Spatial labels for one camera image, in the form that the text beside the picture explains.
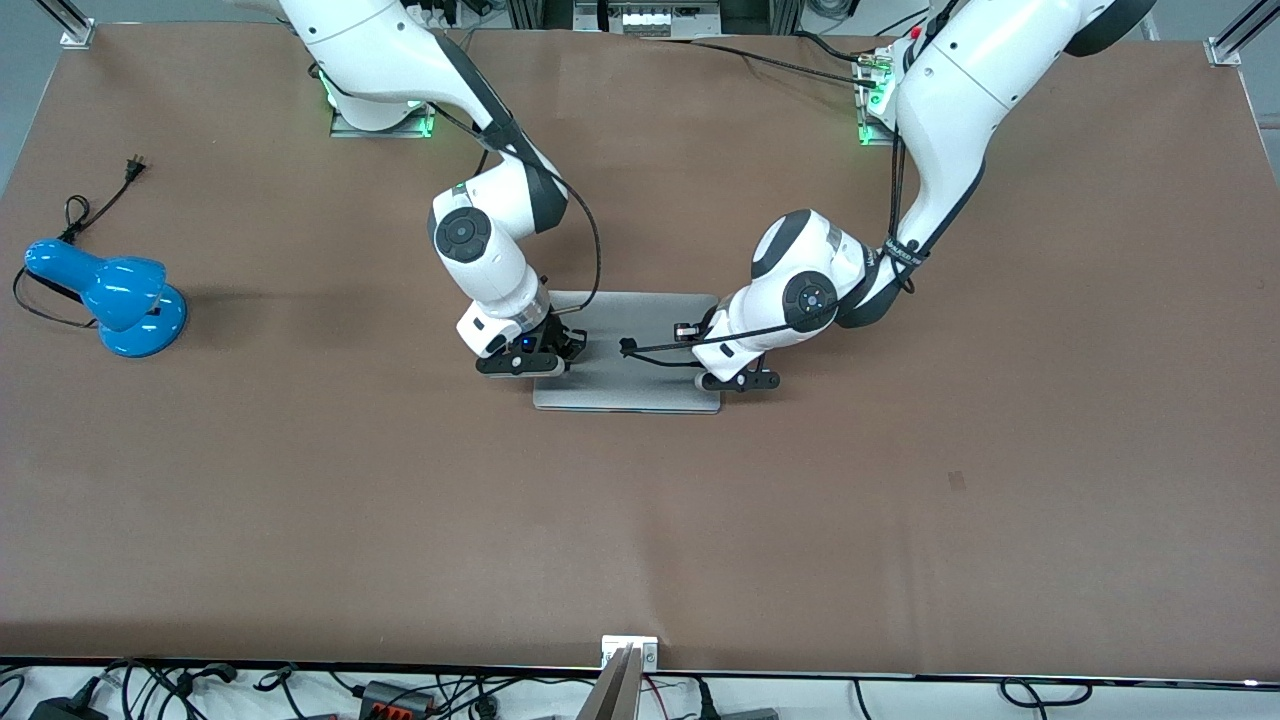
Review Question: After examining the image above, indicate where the silver grey laptop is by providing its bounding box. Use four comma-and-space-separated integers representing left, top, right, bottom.
533, 291, 722, 415

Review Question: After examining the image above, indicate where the orange black connector block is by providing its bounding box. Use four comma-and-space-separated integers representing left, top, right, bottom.
358, 680, 438, 720

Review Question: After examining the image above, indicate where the white power strip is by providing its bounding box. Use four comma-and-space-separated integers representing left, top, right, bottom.
608, 0, 723, 39

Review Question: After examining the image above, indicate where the black equipment rack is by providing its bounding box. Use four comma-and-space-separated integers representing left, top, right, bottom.
505, 0, 806, 36

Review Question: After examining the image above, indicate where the blue desk lamp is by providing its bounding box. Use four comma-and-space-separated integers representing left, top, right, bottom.
24, 238, 188, 359

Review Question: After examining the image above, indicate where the black power adapter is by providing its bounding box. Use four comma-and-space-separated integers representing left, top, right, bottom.
28, 678, 109, 720

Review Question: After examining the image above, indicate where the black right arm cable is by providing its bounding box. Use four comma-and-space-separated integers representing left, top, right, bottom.
425, 100, 603, 319

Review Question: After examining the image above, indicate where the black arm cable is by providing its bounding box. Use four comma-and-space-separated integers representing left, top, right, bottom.
425, 100, 603, 319
620, 120, 936, 373

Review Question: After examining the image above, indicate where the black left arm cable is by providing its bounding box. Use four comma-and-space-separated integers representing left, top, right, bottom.
620, 120, 936, 373

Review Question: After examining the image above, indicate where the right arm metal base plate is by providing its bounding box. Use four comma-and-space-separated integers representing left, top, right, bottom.
330, 98, 435, 139

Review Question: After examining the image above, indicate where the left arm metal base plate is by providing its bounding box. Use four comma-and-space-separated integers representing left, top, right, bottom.
855, 48, 901, 147

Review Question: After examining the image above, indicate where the black cable across table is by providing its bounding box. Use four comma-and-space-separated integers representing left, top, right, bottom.
640, 36, 886, 89

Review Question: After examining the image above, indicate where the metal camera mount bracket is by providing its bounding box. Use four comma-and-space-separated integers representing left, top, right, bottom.
575, 635, 660, 720

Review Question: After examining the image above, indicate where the looped black cable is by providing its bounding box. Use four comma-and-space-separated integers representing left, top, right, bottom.
1000, 678, 1093, 709

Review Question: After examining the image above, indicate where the black lamp power cable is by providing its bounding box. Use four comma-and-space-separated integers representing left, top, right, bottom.
12, 155, 149, 331

